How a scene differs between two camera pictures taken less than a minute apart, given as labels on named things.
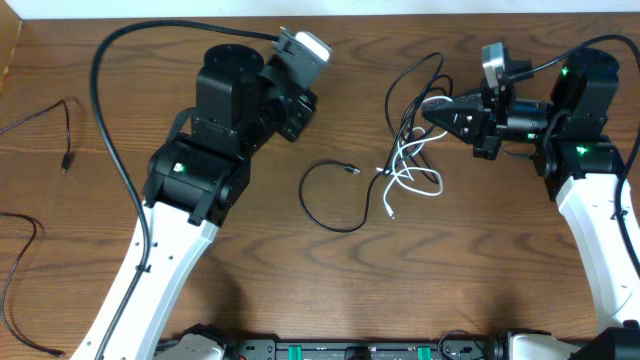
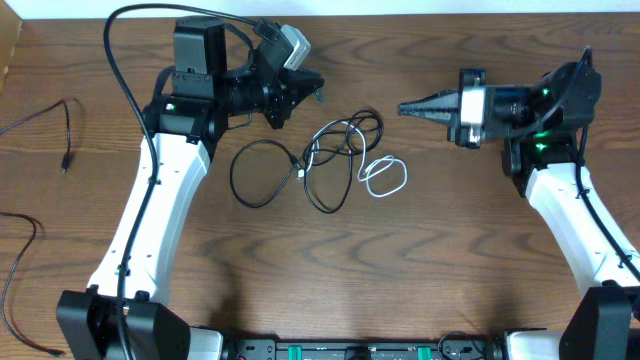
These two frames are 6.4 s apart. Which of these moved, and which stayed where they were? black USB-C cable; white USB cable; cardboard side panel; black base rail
Moved: white USB cable
Stayed: black base rail; black USB-C cable; cardboard side panel
